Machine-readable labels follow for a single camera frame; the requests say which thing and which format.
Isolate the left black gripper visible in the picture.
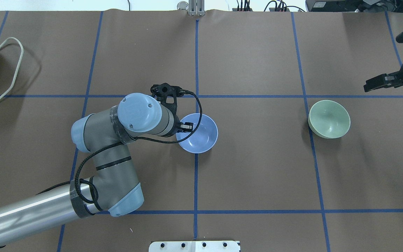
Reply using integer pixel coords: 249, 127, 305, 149
151, 83, 195, 133

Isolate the blue bowl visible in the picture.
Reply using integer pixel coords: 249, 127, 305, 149
179, 113, 219, 154

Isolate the green bowl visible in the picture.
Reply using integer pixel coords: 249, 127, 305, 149
307, 99, 351, 139

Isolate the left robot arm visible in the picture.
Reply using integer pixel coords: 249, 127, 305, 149
0, 83, 203, 249

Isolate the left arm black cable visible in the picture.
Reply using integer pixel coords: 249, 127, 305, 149
35, 90, 203, 214

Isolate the aluminium frame post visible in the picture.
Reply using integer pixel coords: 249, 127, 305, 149
176, 0, 206, 16

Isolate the white camera pillar stand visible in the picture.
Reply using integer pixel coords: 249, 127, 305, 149
148, 240, 241, 252

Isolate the white toaster power cable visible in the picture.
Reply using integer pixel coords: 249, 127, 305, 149
0, 37, 24, 114

